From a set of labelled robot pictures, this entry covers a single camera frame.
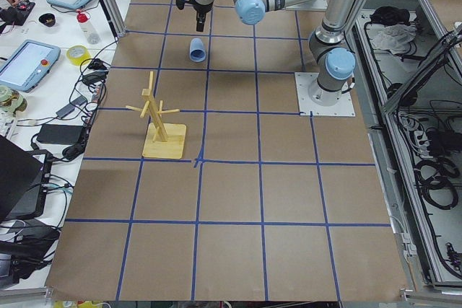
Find light blue paper cup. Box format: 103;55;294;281
189;38;206;63

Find clear squeeze bottle red cap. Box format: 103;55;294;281
77;10;100;45

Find wooden mug tree stand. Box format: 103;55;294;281
126;71;187;159

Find yellow tape roll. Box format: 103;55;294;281
66;45;91;66

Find black bowl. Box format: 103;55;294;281
38;13;56;27

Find near blue teach pendant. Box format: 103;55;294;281
1;40;61;92

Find large black power brick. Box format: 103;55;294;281
37;124;84;145

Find white cloth pile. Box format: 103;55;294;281
371;24;417;55

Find black laptop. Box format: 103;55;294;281
1;137;52;221

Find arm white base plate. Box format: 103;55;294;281
285;0;328;12
295;72;356;117

